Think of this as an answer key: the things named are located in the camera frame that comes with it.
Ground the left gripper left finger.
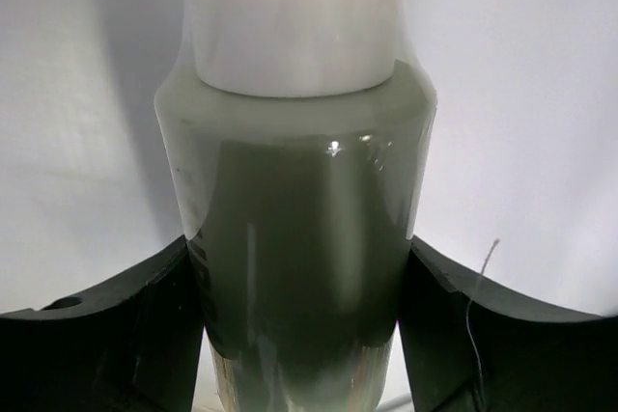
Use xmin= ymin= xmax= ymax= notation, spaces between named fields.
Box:
xmin=1 ymin=237 xmax=204 ymax=411

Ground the pale green cylindrical bottle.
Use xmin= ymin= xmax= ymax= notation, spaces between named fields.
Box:
xmin=154 ymin=0 xmax=436 ymax=411

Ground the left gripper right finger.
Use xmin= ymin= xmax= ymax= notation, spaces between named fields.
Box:
xmin=399 ymin=237 xmax=617 ymax=411

